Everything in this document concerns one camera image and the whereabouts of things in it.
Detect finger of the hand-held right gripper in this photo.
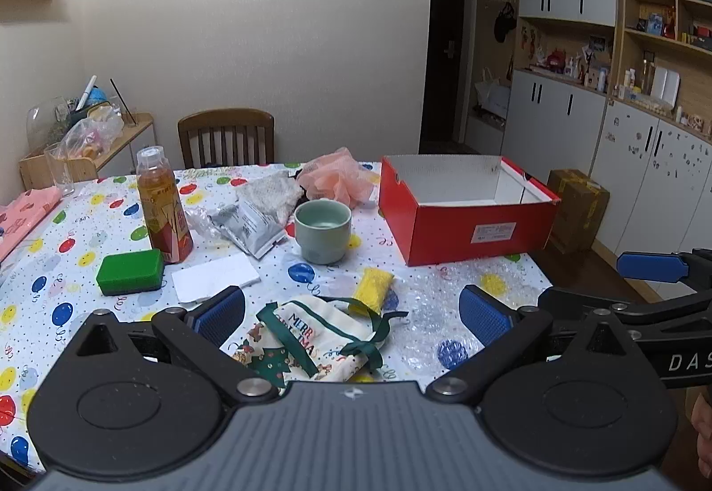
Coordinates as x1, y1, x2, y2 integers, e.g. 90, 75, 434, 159
537, 287, 712, 334
615, 248, 712, 286

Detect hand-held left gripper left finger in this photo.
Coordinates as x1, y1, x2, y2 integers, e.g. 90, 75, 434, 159
75, 284, 278, 406

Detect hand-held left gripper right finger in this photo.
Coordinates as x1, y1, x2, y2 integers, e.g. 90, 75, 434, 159
426, 284, 641, 406

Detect clear bubble wrap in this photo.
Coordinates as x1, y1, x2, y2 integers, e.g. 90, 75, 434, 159
384, 269, 539, 376

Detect red shoe box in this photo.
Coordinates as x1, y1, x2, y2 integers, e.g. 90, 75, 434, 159
379, 154, 562, 268

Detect clear plastic bag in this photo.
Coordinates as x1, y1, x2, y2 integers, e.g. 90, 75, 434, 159
185, 206, 224, 243

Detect christmas print drawstring bag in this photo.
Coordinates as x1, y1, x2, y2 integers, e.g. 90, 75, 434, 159
221, 294, 410, 384

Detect green sponge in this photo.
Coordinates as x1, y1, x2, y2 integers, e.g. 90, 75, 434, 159
95, 249, 167, 298

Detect pink mesh bath pouf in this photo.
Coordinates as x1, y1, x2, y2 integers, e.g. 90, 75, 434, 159
296, 147, 381, 208

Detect person's right hand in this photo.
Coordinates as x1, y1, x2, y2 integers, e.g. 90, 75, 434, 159
691, 391, 712, 476

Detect grey foil pouch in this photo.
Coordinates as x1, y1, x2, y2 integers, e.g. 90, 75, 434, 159
207, 198, 288, 260

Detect brown cardboard box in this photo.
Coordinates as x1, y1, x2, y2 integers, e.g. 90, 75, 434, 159
546, 169, 611, 255

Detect yellow scouring sponge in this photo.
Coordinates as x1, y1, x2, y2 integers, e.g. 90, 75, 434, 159
348, 269, 396, 317

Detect amber tea bottle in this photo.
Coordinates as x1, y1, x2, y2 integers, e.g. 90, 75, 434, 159
136, 145, 195, 264

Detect white lace cloth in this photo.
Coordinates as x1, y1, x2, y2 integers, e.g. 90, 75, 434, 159
236, 174, 304, 225

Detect pale green cup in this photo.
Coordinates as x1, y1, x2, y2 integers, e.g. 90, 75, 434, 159
293, 198, 353, 266

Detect brown wooden chair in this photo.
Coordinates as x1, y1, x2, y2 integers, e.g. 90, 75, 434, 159
177, 108, 276, 171

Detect white box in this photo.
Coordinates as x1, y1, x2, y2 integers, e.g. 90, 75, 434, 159
650, 67, 681, 103

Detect wooden side cabinet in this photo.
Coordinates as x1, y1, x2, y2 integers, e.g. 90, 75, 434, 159
19, 113, 154, 191

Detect clear drinking glass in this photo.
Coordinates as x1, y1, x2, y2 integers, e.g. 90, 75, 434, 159
43, 143, 77, 197

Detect white tote bag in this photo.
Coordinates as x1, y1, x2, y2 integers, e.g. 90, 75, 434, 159
473, 68, 512, 117

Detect pink printed bag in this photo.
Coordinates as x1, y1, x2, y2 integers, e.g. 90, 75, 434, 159
0, 186, 64, 264

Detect plastic bag of snacks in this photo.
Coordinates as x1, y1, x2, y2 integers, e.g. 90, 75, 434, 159
58, 105, 125, 161

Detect red hanging decoration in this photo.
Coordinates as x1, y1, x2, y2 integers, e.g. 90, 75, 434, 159
519, 25, 549, 63

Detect white stick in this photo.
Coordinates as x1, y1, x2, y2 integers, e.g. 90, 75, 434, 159
76, 75, 98, 112

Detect clear glass dome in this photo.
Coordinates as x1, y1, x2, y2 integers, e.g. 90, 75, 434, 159
26, 101, 63, 154

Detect dark entrance door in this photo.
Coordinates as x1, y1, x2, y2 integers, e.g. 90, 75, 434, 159
419, 0, 475, 156

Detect black hanging bag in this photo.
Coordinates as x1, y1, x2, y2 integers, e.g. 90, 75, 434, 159
493, 0, 518, 45

